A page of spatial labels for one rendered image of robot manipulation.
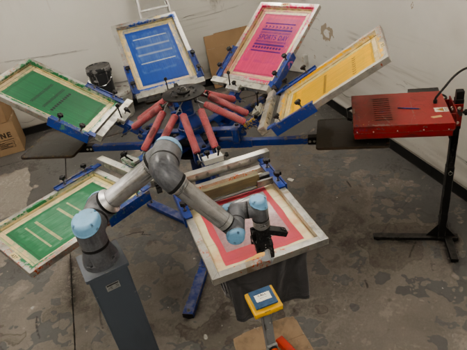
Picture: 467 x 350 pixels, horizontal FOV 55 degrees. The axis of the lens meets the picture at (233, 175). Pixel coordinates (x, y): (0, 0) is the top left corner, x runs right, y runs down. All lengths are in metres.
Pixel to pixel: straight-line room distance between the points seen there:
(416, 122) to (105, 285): 1.97
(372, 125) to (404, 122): 0.19
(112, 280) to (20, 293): 2.10
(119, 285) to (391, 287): 1.96
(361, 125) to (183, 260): 1.76
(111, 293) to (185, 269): 1.62
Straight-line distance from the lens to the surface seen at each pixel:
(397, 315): 3.20
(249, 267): 2.10
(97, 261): 1.95
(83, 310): 3.63
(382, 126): 2.87
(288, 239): 2.25
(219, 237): 2.33
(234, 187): 2.54
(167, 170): 1.67
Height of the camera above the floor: 2.46
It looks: 33 degrees down
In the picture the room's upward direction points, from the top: 10 degrees counter-clockwise
